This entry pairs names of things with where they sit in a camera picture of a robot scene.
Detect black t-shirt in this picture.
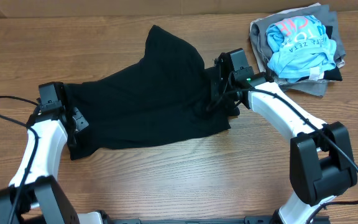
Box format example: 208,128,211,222
65,26,239,160

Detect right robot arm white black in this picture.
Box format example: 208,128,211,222
206,49,357,223

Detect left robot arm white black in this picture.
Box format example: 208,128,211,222
0,82,111,224

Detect grey folded garment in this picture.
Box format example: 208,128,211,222
249,4,346,98

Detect light blue printed t-shirt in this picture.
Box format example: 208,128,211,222
266,15,337,83

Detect black folded garment in pile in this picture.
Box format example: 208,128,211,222
293,25,343,83

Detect beige folded garment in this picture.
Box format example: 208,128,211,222
249,2,346,90

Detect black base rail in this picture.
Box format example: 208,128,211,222
104,211,331,224

